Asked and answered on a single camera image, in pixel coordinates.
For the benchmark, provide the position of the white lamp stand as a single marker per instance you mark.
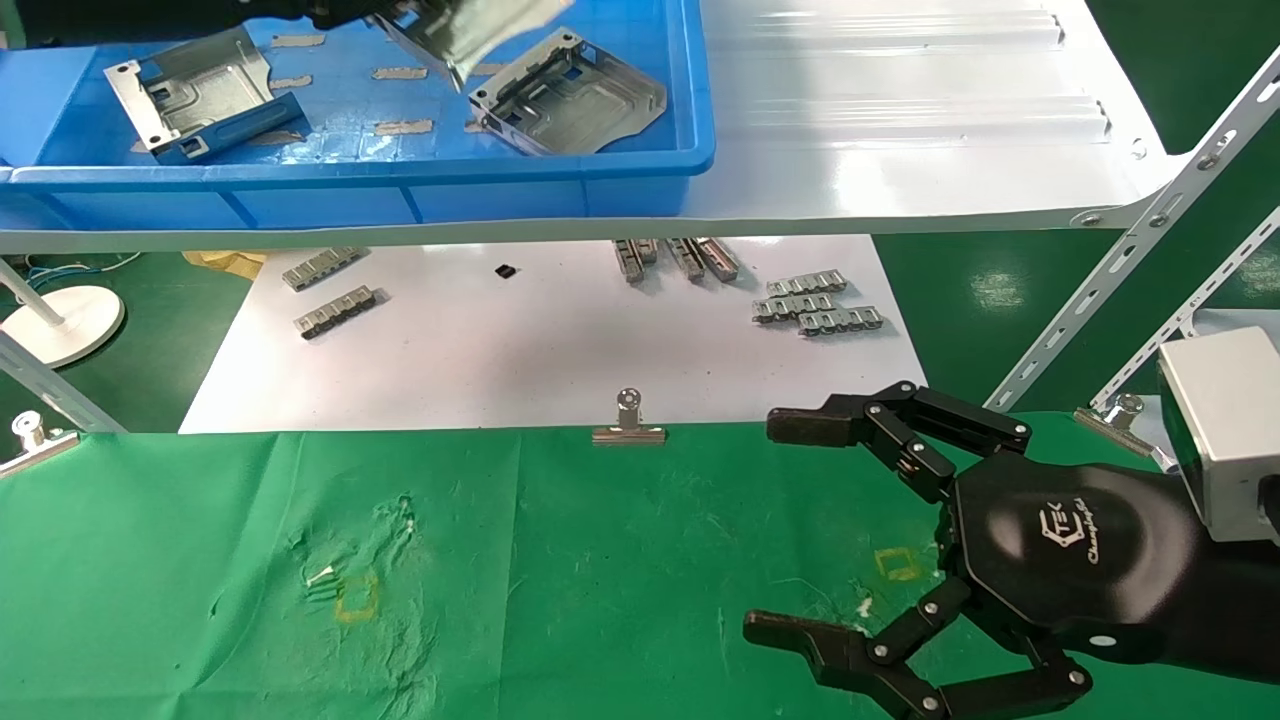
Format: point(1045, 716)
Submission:
point(65, 320)

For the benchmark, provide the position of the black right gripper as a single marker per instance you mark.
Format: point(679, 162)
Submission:
point(1080, 550)

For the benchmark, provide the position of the white metal shelf board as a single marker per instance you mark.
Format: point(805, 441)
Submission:
point(900, 150)

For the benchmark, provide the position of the blue plastic bin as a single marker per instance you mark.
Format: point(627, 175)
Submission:
point(350, 190)

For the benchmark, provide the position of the perforated metal shelf post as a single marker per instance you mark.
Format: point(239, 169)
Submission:
point(60, 395)

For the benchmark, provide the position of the ridged metal rail part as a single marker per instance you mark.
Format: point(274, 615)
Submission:
point(792, 307)
point(628, 262)
point(687, 260)
point(840, 321)
point(338, 312)
point(720, 258)
point(322, 268)
point(647, 250)
point(806, 283)

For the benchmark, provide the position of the silver sheet metal bracket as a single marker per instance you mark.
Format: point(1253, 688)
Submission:
point(490, 30)
point(200, 90)
point(580, 100)

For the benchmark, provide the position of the yellow plastic bag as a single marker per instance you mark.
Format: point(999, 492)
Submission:
point(225, 263)

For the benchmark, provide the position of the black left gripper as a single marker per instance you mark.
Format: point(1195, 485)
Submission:
point(150, 15)

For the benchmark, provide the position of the silver binder clip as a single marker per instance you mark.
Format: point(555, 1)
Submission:
point(628, 432)
point(35, 445)
point(1115, 422)

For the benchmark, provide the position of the beige tape patch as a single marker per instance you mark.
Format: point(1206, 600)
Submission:
point(291, 82)
point(400, 73)
point(403, 127)
point(297, 41)

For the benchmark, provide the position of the green cloth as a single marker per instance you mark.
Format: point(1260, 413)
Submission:
point(600, 560)

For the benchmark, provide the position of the perforated metal shelf brace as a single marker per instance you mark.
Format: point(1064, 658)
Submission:
point(1100, 275)
point(1200, 310)

